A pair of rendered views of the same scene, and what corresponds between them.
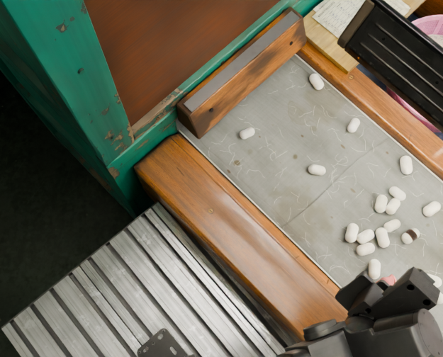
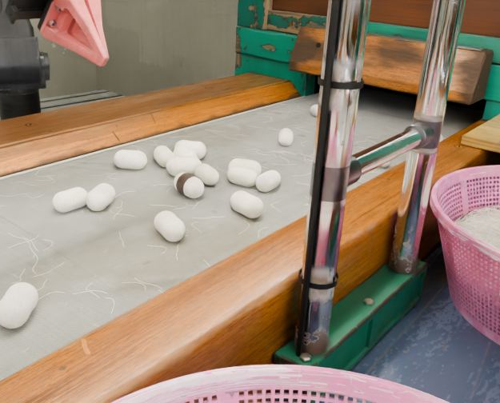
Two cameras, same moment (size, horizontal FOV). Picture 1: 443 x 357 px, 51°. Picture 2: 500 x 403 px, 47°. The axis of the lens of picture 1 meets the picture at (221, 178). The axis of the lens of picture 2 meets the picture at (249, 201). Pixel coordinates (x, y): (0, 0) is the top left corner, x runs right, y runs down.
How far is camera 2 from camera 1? 1.12 m
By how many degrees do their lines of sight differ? 67
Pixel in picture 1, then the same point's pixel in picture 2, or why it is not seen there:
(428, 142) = (386, 192)
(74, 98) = not seen: outside the picture
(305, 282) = (115, 114)
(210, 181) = (244, 89)
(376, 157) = not seen: hidden behind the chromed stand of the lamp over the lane
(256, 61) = (394, 45)
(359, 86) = (447, 150)
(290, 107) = (377, 135)
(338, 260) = (148, 150)
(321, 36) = not seen: outside the picture
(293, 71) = not seen: hidden behind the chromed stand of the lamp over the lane
